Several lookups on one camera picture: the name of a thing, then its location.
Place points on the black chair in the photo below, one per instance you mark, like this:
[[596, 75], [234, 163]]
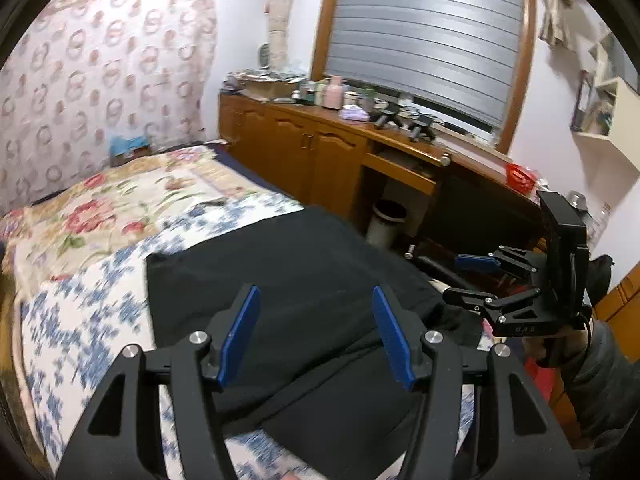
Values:
[[475, 210]]

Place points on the white wall shelf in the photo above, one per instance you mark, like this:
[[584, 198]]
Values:
[[615, 110]]

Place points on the wooden window frame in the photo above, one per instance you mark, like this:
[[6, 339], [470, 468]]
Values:
[[322, 20]]

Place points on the silver metal pot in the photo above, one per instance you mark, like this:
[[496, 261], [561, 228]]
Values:
[[577, 200]]

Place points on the red basket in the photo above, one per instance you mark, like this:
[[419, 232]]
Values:
[[520, 177]]

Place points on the navy bed sheet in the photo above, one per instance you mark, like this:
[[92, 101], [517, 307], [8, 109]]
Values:
[[260, 175]]

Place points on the pink bottle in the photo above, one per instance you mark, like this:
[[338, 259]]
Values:
[[334, 92]]

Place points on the white wrapped pipe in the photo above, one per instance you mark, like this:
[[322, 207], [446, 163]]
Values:
[[277, 15]]

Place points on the floral blanket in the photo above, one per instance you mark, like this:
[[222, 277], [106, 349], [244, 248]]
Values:
[[100, 210]]

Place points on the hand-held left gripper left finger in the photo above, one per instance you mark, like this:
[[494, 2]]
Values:
[[240, 335]]

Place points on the person's right forearm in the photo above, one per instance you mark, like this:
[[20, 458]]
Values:
[[605, 370]]

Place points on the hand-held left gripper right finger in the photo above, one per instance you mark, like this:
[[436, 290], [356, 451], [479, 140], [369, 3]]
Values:
[[395, 340]]

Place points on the white trash bin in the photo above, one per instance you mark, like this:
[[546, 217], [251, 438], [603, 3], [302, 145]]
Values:
[[385, 220]]

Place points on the blue cloth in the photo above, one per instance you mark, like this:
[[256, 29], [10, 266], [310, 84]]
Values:
[[127, 145]]

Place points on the purple packet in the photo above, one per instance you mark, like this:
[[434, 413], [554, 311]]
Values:
[[355, 112]]

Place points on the black t-shirt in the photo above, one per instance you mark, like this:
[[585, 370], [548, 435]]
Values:
[[300, 260]]

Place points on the cardboard box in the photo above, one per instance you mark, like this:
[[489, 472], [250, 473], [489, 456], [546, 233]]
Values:
[[265, 87]]

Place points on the blue white patterned blanket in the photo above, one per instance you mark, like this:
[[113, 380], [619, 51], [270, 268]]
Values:
[[75, 335]]

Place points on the hanging beige cloth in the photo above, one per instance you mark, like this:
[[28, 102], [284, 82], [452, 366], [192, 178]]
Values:
[[555, 5]]

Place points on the black dumbbell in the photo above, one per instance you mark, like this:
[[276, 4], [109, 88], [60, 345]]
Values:
[[420, 125], [387, 115]]

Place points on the person's right hand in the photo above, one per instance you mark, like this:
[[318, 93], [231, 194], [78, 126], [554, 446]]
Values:
[[534, 347]]

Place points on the grey window shutter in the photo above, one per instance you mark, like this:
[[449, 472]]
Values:
[[425, 25]]

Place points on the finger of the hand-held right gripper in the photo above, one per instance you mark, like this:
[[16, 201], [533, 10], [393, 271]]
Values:
[[460, 296], [475, 262]]

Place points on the wooden cabinet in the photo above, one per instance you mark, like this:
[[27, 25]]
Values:
[[300, 145]]

